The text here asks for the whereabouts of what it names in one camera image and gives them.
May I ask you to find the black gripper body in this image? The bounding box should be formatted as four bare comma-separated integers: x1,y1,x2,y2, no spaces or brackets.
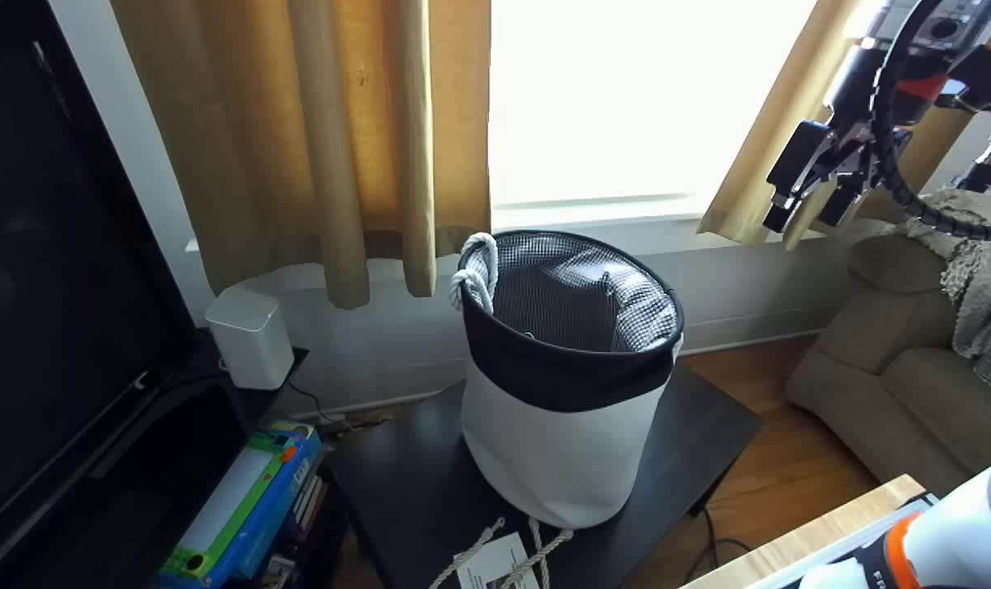
763,42,889,234

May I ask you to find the white and black laundry bag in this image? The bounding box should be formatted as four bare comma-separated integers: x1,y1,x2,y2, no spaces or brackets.
451,228,683,532

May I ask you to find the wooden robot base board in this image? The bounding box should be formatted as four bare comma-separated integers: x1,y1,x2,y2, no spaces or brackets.
683,474,931,589

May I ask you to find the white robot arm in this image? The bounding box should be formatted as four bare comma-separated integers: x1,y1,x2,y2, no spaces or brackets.
789,41,991,589

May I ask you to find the right tan curtain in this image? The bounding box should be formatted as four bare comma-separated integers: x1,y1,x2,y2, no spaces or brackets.
699,0,991,244

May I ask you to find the tan curtain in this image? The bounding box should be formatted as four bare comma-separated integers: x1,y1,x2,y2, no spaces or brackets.
699,0,991,244
111,0,490,308

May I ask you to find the grey knitted throw blanket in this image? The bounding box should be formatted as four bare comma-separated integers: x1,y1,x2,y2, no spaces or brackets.
904,220,991,389

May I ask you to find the beige armchair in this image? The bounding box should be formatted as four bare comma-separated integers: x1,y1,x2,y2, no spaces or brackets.
786,236,991,494

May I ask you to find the left tan curtain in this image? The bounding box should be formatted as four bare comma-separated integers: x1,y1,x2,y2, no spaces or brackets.
111,0,490,308

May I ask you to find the black side table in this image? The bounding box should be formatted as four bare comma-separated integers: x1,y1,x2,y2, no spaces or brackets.
328,366,759,589

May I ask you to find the white box speaker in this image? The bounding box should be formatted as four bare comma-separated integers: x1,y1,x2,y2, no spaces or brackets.
206,288,294,389

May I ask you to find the green and blue game box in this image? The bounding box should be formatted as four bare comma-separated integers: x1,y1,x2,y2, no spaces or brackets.
157,426,320,589

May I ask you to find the black flat screen television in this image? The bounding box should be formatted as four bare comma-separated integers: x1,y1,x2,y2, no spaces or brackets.
0,0,194,542

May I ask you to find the black tv stand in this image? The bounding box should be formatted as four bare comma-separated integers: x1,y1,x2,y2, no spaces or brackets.
0,345,349,589

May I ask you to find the black floor cable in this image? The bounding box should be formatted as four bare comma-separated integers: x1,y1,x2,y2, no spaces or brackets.
683,500,751,578

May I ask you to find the white power adapter with cords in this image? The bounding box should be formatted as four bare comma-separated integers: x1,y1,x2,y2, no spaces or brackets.
429,518,571,589

